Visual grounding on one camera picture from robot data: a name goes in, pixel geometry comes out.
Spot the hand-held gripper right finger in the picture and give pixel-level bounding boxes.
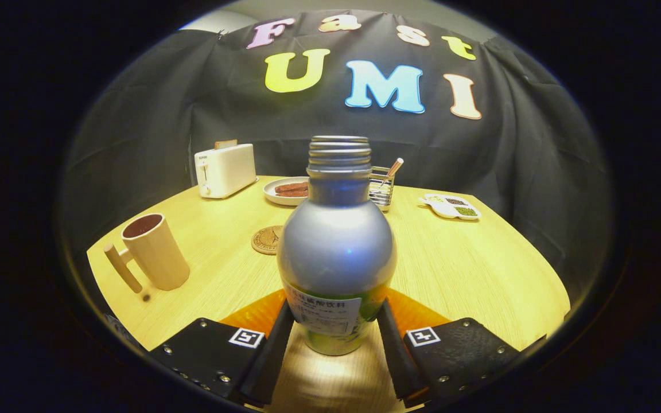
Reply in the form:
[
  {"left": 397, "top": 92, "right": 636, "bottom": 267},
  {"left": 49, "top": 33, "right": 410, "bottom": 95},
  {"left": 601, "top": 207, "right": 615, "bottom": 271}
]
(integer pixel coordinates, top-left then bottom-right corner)
[{"left": 376, "top": 288, "right": 522, "bottom": 409}]

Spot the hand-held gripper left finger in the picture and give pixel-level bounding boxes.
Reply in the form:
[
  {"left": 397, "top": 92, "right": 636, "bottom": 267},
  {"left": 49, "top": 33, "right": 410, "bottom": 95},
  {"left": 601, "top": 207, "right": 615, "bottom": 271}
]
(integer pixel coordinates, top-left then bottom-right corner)
[{"left": 150, "top": 289, "right": 295, "bottom": 409}]

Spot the round cork coaster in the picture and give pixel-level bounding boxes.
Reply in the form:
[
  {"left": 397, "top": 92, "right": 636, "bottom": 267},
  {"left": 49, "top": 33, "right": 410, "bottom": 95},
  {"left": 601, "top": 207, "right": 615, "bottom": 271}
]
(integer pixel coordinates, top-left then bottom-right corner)
[{"left": 251, "top": 225, "right": 284, "bottom": 256}]

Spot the silver bottle with green label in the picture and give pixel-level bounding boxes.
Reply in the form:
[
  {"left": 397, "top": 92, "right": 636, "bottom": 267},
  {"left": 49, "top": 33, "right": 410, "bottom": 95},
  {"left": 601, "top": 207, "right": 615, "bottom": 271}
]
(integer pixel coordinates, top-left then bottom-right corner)
[{"left": 277, "top": 135, "right": 398, "bottom": 356}]

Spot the beige cup with wooden handle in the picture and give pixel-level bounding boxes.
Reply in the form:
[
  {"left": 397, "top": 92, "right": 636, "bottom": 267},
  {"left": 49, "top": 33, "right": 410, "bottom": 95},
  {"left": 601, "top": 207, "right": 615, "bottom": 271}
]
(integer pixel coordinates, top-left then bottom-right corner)
[{"left": 104, "top": 213, "right": 190, "bottom": 294}]

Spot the wooden table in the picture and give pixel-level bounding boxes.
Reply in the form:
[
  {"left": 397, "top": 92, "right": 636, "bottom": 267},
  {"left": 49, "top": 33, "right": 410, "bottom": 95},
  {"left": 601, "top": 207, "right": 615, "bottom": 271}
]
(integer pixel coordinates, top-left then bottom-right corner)
[{"left": 87, "top": 175, "right": 571, "bottom": 413}]

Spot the white sectioned condiment dish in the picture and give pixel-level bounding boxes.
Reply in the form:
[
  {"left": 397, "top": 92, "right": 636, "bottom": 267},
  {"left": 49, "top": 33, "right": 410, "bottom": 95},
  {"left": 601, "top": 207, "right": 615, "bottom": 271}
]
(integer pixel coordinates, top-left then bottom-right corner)
[{"left": 419, "top": 194, "right": 482, "bottom": 221}]

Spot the white oval plate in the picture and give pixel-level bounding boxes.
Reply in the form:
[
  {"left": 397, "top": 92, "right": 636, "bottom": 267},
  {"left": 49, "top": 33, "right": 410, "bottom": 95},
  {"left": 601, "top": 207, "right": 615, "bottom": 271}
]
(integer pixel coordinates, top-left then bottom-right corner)
[{"left": 263, "top": 177, "right": 310, "bottom": 207}]

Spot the white toaster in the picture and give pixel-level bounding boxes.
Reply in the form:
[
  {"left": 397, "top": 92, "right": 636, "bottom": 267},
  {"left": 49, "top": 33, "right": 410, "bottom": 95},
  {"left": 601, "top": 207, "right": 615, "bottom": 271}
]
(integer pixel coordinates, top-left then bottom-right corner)
[{"left": 195, "top": 143, "right": 258, "bottom": 199}]

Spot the black backdrop cloth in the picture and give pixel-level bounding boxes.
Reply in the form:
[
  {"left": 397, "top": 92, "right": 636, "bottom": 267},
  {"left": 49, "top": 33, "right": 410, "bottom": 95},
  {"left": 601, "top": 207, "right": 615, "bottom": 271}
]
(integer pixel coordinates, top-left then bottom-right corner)
[{"left": 61, "top": 9, "right": 612, "bottom": 299}]

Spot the wire mesh holder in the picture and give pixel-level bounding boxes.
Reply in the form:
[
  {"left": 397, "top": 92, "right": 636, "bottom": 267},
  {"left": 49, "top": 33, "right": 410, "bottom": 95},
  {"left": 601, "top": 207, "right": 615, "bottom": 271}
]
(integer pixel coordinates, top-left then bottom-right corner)
[{"left": 369, "top": 166, "right": 395, "bottom": 208}]

